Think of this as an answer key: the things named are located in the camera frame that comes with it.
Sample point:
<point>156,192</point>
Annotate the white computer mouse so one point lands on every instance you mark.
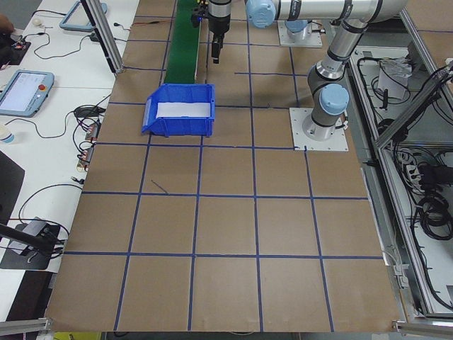
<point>37,22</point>

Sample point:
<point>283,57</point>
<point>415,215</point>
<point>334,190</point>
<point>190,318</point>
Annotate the black flat monitor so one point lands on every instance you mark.
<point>8,187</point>

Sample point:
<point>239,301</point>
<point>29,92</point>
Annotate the white crumpled bag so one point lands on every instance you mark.
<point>393,81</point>

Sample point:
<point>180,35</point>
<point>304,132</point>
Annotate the black mat with circuit board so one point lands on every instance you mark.
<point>17,55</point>

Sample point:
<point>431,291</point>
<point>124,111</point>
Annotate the black camera stand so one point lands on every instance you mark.
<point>28,239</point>

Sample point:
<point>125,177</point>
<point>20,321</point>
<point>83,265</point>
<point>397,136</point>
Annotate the aluminium frame bar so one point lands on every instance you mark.
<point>424,327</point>
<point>24,324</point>

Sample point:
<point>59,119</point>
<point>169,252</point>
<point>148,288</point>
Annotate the light blue teach pendant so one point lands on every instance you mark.
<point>79,17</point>
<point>24,92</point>

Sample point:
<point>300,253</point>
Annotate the small black power brick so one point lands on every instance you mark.
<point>95,37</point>

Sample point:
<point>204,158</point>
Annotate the aluminium camera post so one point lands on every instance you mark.
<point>106,40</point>

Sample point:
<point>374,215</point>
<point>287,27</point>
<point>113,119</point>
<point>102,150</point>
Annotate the blue plastic storage bin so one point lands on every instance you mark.
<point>177,127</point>

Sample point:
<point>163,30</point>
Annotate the white foam liner sheet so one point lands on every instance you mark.
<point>184,110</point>

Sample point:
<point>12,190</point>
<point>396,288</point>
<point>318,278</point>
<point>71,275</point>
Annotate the bystander hand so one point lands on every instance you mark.
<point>5,24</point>

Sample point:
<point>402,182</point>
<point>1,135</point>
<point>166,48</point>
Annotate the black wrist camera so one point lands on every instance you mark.
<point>198,16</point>

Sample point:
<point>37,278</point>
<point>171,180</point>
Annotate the white power strip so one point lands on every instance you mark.
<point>412,170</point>

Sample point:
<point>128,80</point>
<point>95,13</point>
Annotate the green conveyor belt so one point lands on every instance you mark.
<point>182,46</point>

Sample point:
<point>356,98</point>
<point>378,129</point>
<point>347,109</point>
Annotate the black plug bundle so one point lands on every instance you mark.
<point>85,112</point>

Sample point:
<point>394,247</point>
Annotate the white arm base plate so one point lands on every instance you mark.
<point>311,42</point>
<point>299,141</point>

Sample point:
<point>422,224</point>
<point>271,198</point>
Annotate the grey box on stand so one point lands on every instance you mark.
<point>35,225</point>

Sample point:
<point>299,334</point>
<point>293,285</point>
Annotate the V-shaped metal bar frame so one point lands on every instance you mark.
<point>400,121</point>

